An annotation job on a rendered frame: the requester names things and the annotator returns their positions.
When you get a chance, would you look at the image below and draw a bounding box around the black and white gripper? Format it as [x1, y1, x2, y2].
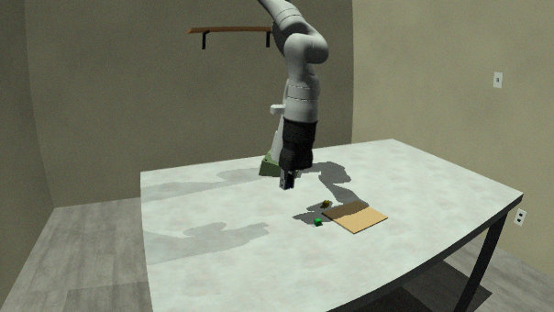
[270, 96, 318, 190]

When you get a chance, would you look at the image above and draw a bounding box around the tan square mat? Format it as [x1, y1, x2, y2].
[322, 200, 388, 234]

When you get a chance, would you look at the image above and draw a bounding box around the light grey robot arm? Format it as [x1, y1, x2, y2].
[258, 0, 329, 163]

